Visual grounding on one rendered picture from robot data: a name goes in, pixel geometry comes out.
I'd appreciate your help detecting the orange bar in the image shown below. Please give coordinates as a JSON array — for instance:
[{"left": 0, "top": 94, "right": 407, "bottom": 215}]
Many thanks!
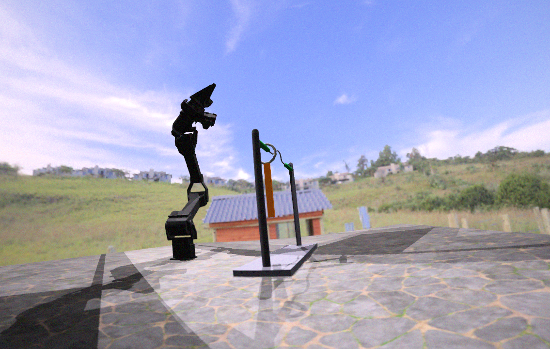
[{"left": 261, "top": 143, "right": 277, "bottom": 218}]

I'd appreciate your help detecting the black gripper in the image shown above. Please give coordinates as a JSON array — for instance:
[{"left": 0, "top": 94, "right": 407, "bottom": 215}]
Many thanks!
[{"left": 180, "top": 83, "right": 216, "bottom": 125}]

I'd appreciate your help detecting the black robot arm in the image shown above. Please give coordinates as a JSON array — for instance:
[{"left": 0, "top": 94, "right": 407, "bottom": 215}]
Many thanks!
[{"left": 165, "top": 109, "right": 217, "bottom": 260}]

